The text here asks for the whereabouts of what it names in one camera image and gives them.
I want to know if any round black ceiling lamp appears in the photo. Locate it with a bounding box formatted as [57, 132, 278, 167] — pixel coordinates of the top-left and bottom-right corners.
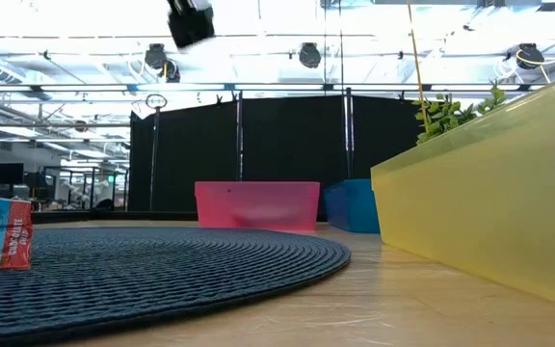
[143, 42, 182, 84]
[298, 41, 323, 69]
[515, 41, 546, 70]

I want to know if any black curtain partition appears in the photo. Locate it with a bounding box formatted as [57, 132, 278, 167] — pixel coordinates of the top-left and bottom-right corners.
[127, 93, 428, 216]

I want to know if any pink plastic bin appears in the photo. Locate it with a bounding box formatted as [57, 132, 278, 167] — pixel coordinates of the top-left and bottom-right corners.
[194, 180, 321, 232]

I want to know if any thin yellow pole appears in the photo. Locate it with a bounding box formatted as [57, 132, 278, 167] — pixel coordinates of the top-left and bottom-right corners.
[405, 0, 431, 134]

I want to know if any black computer monitor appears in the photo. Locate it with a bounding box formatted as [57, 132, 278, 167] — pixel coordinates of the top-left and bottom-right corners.
[0, 162, 25, 187]

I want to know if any blue plastic bin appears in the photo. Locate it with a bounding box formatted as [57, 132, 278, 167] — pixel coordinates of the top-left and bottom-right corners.
[324, 178, 382, 235]

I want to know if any dark blue woven round mat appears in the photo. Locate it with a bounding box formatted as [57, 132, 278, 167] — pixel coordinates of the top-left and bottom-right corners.
[0, 227, 352, 347]

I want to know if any green leafy plant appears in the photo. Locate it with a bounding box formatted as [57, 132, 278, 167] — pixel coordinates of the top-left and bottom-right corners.
[411, 81, 508, 146]

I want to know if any blue red chocolate chip bar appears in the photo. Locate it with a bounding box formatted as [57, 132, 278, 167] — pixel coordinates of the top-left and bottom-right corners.
[0, 195, 34, 271]

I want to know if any yellow plastic bin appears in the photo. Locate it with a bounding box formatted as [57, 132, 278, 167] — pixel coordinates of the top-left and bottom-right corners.
[370, 67, 555, 313]

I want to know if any horizontal metal frame bar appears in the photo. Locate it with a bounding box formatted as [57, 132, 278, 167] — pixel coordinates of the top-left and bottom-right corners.
[0, 82, 548, 93]

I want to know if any black ring-topped stand pole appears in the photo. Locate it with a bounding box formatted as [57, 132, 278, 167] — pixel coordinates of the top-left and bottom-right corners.
[145, 93, 169, 213]

